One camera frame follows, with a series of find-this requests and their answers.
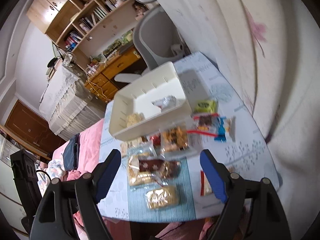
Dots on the orange bread clear package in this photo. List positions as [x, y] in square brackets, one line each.
[175, 139]

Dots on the lace covered piano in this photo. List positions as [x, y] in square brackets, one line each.
[67, 106]

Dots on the dark blue folded garment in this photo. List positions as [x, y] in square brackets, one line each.
[71, 153]

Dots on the grey office chair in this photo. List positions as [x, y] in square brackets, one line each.
[157, 40]

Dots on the patterned tablecloth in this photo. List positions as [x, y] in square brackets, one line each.
[247, 155]

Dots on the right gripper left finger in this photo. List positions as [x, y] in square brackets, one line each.
[54, 216]

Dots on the brown snowflake snack packet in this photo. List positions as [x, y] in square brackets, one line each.
[160, 167]

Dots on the red white cookie packet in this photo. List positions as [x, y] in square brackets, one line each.
[206, 121]

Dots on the white floral curtain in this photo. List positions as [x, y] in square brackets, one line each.
[268, 50]

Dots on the white plastic storage bin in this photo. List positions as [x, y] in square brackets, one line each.
[133, 113]

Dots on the wooden bookshelf hutch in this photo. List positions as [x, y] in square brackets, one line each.
[84, 27]

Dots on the wooden desk with drawers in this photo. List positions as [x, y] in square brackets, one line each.
[103, 85]

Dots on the brown wooden door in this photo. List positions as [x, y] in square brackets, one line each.
[32, 129]

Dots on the clear bag of crackers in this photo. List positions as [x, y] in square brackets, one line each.
[136, 175]

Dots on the clear bag of popcorn snack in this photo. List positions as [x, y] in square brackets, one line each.
[162, 197]

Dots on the small beige snack packet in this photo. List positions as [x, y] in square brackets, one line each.
[205, 183]

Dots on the blue white snack bag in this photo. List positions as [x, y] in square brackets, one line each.
[225, 129]

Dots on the pink bed quilt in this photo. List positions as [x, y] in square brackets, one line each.
[88, 156]

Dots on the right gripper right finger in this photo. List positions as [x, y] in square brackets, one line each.
[267, 219]

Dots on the green snack packet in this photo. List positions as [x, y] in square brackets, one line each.
[206, 106]

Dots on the red round snack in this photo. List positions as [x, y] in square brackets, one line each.
[155, 139]

